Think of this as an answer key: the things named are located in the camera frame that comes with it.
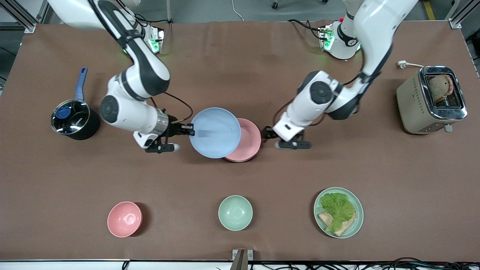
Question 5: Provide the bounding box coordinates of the pink plate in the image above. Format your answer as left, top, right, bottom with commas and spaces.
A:
224, 118, 262, 163

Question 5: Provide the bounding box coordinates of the light blue plate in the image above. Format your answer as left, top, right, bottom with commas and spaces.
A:
189, 107, 242, 159

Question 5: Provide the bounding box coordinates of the right arm base control box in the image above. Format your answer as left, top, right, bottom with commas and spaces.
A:
144, 25, 165, 54

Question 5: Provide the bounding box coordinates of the left arm base control box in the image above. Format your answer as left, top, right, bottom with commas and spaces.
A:
319, 24, 340, 52

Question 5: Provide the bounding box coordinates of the brown table cover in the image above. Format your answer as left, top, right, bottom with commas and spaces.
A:
0, 19, 480, 262

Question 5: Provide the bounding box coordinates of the mint green bowl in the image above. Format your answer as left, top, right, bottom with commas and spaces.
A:
218, 195, 253, 231

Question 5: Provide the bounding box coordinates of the green lettuce leaf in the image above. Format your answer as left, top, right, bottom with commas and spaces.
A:
320, 192, 356, 233

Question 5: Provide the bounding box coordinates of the pink bowl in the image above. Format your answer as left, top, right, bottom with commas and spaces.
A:
107, 201, 143, 238

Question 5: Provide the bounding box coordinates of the glass lid with blue knob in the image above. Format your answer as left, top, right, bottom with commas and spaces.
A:
51, 99, 91, 135

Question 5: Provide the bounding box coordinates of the brown bread slice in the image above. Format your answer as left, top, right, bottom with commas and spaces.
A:
318, 212, 357, 237

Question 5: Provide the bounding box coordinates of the mint green plate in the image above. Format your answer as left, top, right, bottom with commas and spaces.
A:
313, 187, 364, 239

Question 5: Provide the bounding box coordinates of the beige and chrome toaster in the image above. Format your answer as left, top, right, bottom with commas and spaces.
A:
396, 66, 468, 135

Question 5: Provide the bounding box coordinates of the round brown toast slice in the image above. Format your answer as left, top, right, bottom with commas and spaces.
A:
429, 75, 455, 102

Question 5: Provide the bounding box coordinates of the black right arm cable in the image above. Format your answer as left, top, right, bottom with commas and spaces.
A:
150, 91, 194, 125

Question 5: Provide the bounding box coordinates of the dark saucepan with blue handle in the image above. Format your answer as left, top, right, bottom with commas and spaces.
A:
51, 67, 101, 141

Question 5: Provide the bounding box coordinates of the black base power cable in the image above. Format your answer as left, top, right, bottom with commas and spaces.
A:
288, 19, 324, 40

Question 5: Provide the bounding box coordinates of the white floor cable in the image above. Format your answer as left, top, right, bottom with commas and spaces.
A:
231, 0, 245, 22

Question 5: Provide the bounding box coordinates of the grey metal table bracket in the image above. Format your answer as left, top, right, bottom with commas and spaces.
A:
232, 249, 254, 270

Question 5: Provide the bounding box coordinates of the aluminium frame profile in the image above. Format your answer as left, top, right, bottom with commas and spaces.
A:
0, 0, 51, 33
446, 0, 480, 30

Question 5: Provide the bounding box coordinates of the black cable bundle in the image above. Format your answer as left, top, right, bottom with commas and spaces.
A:
247, 257, 480, 270

